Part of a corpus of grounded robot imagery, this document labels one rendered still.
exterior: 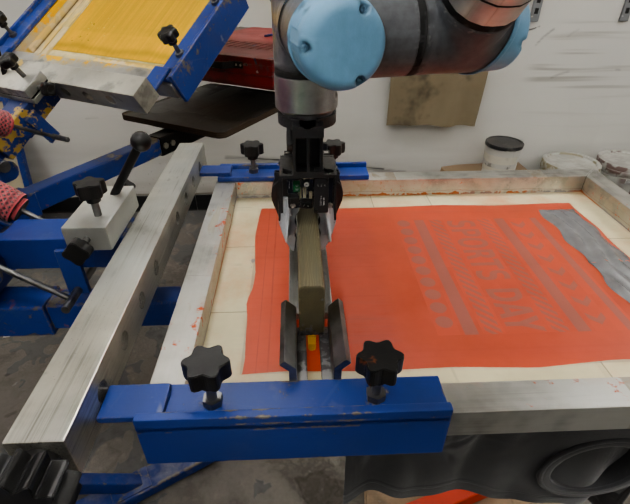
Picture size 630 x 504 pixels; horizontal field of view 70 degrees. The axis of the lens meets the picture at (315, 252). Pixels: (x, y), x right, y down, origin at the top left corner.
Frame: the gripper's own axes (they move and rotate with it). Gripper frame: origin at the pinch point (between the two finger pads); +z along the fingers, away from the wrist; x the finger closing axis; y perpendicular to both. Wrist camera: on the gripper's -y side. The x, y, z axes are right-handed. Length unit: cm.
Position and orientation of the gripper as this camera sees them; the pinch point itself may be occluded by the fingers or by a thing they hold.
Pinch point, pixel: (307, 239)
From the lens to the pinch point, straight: 67.3
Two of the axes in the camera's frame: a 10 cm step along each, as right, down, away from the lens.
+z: 0.0, 8.2, 5.7
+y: 0.4, 5.7, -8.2
